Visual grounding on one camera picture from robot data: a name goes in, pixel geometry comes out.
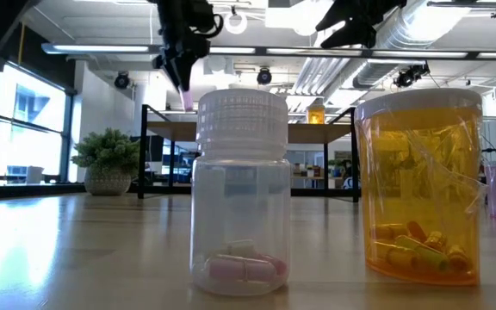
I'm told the overhead light bar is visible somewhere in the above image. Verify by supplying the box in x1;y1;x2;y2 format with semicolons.
40;41;496;61

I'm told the black ceiling spotlight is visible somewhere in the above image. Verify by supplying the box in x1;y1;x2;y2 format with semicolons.
256;67;274;86
392;62;431;90
113;71;131;90

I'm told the white ceiling ring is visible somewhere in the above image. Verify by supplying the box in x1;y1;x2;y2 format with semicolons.
224;9;249;35

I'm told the green potted plant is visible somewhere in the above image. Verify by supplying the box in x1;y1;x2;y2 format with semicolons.
70;127;141;197

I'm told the large window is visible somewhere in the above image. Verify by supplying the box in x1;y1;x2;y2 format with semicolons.
0;59;77;186

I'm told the silver ventilation duct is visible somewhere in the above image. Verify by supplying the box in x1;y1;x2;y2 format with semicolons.
350;0;475;90

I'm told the wooden shelf black metal frame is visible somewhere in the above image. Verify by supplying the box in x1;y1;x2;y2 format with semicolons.
137;103;360;203

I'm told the black linear ceiling lamp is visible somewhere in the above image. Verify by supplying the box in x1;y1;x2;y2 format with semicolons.
426;0;496;18

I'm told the clear bottle green label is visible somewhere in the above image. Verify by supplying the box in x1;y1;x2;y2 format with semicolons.
189;88;292;297

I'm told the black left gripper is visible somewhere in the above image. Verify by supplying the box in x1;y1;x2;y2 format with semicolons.
152;0;215;90

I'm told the black aluminium table frame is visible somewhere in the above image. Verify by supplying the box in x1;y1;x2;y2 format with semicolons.
0;183;361;200

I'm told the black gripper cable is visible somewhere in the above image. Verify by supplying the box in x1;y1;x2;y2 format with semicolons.
204;12;225;40

